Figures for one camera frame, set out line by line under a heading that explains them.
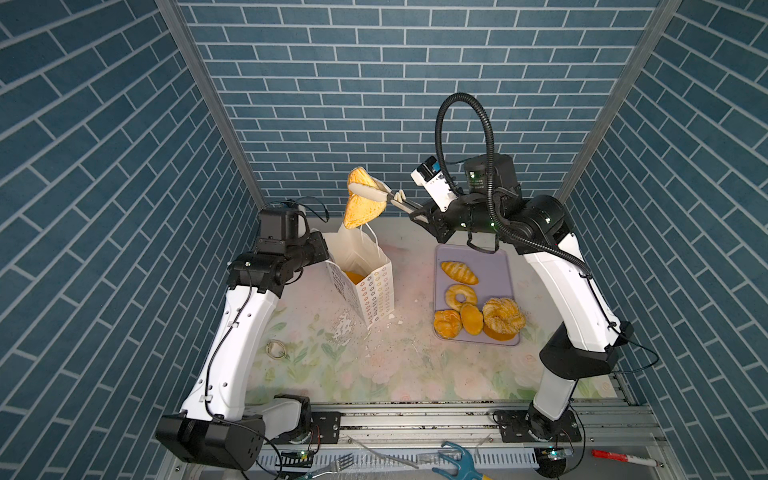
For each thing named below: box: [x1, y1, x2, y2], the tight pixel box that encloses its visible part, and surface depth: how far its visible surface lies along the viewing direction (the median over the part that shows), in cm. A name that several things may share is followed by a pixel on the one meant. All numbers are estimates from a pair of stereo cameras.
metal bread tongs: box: [348, 177, 426, 218], surface depth 64 cm
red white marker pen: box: [591, 449, 664, 467], surface depth 71 cm
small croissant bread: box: [440, 261, 479, 285], surface depth 103 cm
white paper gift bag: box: [323, 223, 395, 329], surface depth 80 cm
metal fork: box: [312, 453, 354, 479], surface depth 71 cm
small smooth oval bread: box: [461, 303, 483, 336], surface depth 90 cm
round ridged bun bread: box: [433, 310, 462, 339], surface depth 90 cm
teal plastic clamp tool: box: [432, 441, 484, 480], surface depth 69 cm
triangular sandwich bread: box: [343, 166, 387, 229], surface depth 67 cm
